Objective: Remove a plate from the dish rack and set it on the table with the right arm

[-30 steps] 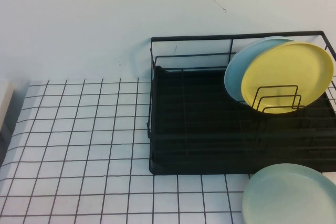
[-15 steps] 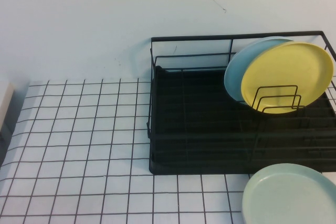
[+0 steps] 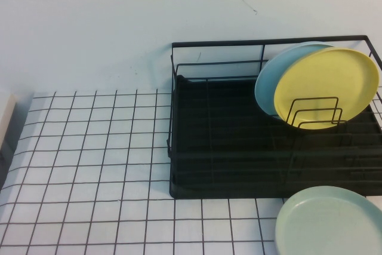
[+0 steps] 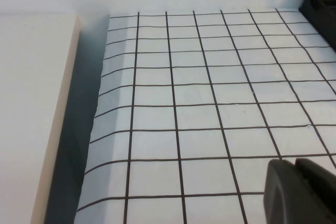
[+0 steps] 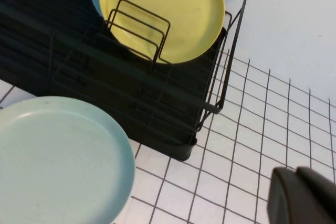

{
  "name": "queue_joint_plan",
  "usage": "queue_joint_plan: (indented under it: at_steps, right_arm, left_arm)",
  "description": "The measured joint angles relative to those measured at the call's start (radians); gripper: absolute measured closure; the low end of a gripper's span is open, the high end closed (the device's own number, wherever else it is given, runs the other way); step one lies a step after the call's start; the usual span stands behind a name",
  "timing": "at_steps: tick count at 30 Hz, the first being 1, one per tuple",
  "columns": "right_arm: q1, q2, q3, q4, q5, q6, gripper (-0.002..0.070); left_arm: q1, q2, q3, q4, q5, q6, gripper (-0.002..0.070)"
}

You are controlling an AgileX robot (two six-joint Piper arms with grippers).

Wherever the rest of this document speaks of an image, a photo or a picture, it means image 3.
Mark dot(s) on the light green round plate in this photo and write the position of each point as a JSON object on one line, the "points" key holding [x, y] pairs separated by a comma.
{"points": [[328, 225]]}

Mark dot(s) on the light blue round plate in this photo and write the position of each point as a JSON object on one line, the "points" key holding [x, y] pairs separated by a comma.
{"points": [[271, 81]]}

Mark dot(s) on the yellow round plate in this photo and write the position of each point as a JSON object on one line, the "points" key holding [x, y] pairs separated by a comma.
{"points": [[328, 76]]}

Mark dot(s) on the black drip tray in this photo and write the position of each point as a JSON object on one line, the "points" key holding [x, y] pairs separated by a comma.
{"points": [[226, 111]]}

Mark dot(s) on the white black-grid tablecloth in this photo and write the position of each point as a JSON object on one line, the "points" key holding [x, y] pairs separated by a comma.
{"points": [[89, 147]]}

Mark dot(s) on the beige block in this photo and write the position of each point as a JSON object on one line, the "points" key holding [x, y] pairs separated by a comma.
{"points": [[6, 114]]}

